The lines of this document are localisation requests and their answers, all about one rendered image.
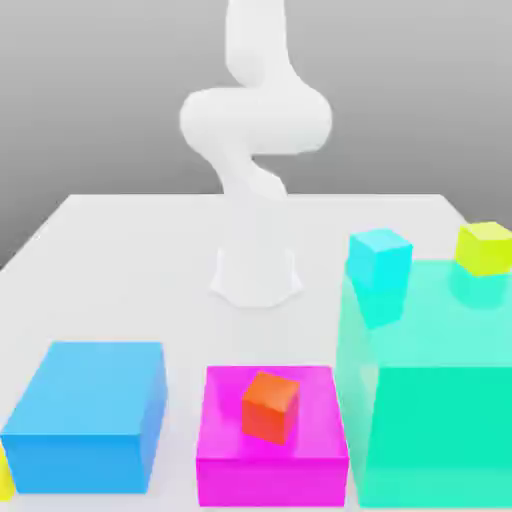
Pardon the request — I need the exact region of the small cyan cube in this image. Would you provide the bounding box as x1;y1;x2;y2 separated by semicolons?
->
348;228;414;330

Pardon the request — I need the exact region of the small orange cube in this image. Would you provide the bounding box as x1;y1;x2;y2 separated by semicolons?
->
240;370;301;446

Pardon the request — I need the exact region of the small lime cube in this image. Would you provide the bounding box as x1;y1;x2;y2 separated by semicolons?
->
454;220;512;278

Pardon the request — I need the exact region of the small yellow cube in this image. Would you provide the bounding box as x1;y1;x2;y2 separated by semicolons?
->
0;453;16;502

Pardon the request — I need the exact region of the large magenta box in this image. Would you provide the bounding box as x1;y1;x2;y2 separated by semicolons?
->
194;364;351;508

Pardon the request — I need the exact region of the large teal box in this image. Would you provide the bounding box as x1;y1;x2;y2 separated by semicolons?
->
334;257;512;510

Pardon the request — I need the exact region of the large blue box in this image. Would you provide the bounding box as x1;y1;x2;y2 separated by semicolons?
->
0;340;169;496

